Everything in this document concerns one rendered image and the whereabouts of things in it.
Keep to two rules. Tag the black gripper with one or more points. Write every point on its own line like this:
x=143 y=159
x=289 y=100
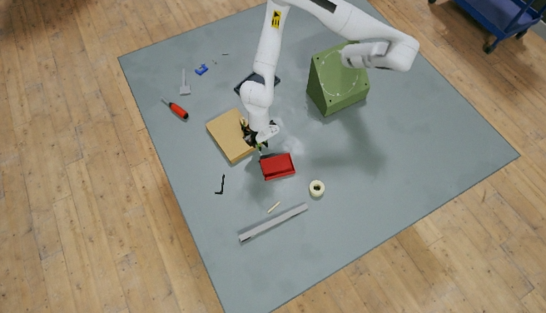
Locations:
x=251 y=139

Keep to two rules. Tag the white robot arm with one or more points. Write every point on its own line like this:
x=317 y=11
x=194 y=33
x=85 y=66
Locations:
x=341 y=18

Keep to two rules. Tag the tan wooden board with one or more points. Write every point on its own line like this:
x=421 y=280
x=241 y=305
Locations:
x=226 y=131

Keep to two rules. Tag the red rectangular tray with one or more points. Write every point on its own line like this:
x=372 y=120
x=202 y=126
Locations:
x=277 y=166

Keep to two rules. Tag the red-handled screwdriver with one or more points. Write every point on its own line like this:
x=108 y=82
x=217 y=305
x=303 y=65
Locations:
x=177 y=109

